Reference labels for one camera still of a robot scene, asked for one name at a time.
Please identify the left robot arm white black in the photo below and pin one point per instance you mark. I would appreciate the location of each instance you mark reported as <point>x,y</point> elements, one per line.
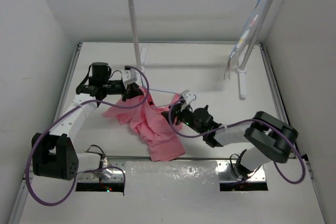
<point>53,152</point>

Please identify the blue wire hanger with garment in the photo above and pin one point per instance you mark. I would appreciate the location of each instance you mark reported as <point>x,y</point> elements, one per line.
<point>257,12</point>

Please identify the metal base plate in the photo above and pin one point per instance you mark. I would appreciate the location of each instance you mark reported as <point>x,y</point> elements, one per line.
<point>111,173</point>
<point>226,175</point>

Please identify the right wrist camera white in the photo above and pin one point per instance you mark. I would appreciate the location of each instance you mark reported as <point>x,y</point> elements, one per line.
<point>187,97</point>

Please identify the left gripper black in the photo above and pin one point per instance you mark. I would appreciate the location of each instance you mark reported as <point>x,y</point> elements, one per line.
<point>132,90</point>

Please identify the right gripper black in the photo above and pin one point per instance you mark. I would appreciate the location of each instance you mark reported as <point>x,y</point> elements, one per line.
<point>176,111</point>

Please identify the pink t shirt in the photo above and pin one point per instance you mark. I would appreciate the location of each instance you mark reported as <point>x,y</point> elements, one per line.
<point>152,127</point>

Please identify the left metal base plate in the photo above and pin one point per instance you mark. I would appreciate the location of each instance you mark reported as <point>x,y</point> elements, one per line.
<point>111,173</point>

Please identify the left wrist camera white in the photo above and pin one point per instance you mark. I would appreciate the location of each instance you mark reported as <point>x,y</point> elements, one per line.
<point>129,76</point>

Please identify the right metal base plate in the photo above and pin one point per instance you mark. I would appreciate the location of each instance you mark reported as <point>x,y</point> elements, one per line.
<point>226,175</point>

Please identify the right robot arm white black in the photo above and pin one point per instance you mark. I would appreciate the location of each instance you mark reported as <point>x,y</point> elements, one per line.
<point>272,140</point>

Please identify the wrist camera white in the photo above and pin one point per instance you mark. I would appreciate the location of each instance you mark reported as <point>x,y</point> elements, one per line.
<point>187,97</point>
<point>129,76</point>

